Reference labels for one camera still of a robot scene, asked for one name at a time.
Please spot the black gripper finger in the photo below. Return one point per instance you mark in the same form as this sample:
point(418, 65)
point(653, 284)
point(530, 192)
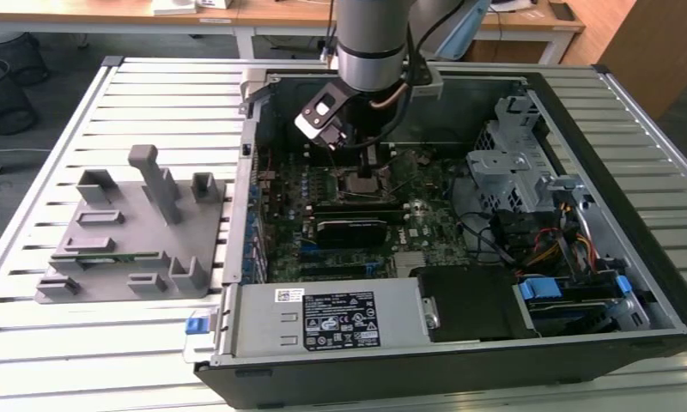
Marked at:
point(367, 163)

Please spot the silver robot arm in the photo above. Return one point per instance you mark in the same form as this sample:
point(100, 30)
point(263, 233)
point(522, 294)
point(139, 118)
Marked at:
point(373, 34)

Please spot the CPU socket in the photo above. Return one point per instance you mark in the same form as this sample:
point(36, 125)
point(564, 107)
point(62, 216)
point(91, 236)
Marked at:
point(339, 189)

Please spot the black RAM slot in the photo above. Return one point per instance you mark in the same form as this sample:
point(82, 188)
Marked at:
point(359, 218)
point(358, 207)

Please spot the black graphics card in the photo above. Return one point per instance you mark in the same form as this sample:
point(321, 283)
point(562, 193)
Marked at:
point(353, 234)

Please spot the green motherboard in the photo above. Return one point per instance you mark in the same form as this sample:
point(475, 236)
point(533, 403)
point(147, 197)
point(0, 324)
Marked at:
point(435, 214)

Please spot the silver drive cage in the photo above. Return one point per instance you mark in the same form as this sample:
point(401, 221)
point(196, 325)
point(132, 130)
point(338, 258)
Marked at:
point(504, 171)

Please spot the silver chipset heatsink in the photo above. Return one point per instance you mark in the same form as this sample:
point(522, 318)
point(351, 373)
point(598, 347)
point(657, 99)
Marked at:
point(410, 262)

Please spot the black plastic shroud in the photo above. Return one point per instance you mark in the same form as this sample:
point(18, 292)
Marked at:
point(470, 300)

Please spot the grey power supply unit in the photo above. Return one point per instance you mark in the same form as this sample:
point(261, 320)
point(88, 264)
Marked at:
point(253, 317)

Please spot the white box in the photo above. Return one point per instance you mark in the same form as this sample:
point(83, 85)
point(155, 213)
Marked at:
point(175, 7)

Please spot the blue disk carrier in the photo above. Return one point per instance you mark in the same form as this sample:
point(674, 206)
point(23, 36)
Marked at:
point(538, 289)

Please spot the grey parts rack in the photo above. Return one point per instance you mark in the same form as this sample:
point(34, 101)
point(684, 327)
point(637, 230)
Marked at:
point(143, 240)

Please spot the black phone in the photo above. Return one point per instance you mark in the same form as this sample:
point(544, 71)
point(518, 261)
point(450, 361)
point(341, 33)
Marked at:
point(562, 10)

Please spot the blue case latch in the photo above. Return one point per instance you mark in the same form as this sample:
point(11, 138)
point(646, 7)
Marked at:
point(198, 325)

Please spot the black open PC case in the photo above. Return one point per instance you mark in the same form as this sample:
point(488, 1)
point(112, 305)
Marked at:
point(378, 377)

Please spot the blue bay clip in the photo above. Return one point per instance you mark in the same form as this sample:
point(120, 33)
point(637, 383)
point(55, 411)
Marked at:
point(622, 286)

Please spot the wooden cabinet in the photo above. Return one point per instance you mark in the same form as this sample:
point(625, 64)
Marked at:
point(653, 51)

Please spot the black mesh waste bin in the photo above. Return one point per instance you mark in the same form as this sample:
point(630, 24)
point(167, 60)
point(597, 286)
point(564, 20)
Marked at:
point(6, 107)
point(18, 56)

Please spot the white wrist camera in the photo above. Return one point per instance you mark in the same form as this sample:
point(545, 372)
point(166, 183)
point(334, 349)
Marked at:
point(430, 88)
point(321, 111)

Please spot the wooden desk white frame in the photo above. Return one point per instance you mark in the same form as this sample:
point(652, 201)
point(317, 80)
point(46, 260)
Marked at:
point(91, 19)
point(521, 21)

